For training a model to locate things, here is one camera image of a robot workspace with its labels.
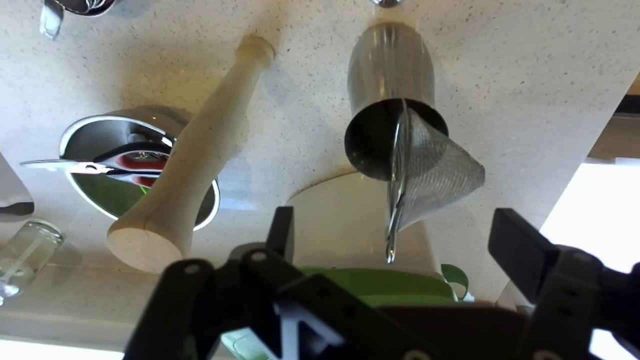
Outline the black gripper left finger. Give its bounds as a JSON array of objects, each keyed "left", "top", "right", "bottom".
[{"left": 123, "top": 206, "right": 428, "bottom": 360}]

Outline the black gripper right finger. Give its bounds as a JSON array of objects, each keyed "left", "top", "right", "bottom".
[{"left": 489, "top": 206, "right": 640, "bottom": 360}]

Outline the silver metal bowl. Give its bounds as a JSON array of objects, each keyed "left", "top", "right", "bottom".
[{"left": 59, "top": 108, "right": 222, "bottom": 235}]

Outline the silver tin cup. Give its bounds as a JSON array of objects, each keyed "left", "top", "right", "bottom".
[{"left": 343, "top": 23, "right": 450, "bottom": 185}]

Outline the clear glass soap dispenser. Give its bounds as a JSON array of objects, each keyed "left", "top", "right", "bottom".
[{"left": 0, "top": 220, "right": 66, "bottom": 304}]

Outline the black handled utensil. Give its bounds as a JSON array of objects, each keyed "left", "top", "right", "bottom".
[{"left": 19, "top": 155, "right": 177, "bottom": 181}]

